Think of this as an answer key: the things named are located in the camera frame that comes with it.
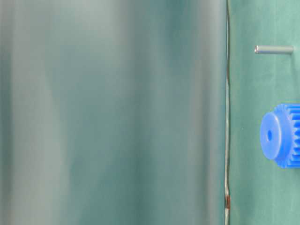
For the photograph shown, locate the green backdrop curtain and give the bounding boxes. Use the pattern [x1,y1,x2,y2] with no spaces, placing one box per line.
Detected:
[0,0,227,225]

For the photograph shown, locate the silver metal shaft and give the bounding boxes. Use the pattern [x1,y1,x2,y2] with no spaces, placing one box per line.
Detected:
[254,45,294,54]

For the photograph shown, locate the blue plastic gear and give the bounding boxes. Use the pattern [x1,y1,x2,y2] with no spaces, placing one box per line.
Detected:
[260,104,300,168]

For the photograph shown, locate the green table cloth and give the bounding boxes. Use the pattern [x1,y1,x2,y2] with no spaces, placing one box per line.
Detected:
[228,0,300,225]

